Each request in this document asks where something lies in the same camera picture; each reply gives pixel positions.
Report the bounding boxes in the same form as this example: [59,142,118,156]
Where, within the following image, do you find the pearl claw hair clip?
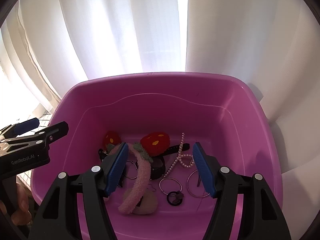
[164,133,195,178]

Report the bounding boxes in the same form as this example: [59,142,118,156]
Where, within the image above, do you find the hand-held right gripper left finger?
[27,142,129,240]

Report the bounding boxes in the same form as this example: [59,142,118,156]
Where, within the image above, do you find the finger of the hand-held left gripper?
[32,121,69,153]
[0,118,40,140]

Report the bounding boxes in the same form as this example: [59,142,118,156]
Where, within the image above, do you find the medium silver bangle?
[159,177,183,195]

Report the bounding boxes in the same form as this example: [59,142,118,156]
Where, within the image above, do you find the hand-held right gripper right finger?
[192,142,292,240]

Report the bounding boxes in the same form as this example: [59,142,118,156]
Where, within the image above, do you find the pink strawberry headband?
[104,131,171,215]

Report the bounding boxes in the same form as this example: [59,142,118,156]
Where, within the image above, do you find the person's left hand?
[0,182,32,227]

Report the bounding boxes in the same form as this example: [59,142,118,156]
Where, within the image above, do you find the pink plastic basin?
[29,72,282,240]

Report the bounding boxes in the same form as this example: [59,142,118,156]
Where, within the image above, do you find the black wrist watch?
[150,143,190,180]

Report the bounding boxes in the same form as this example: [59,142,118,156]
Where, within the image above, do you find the white sheer curtain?
[20,0,320,173]

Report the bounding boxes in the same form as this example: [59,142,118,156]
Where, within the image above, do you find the large silver bangle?
[186,169,210,197]

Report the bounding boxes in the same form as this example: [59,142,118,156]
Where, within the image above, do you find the dark hair tie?
[167,191,184,206]

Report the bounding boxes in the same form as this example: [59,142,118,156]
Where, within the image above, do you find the cream curtain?
[0,0,63,120]

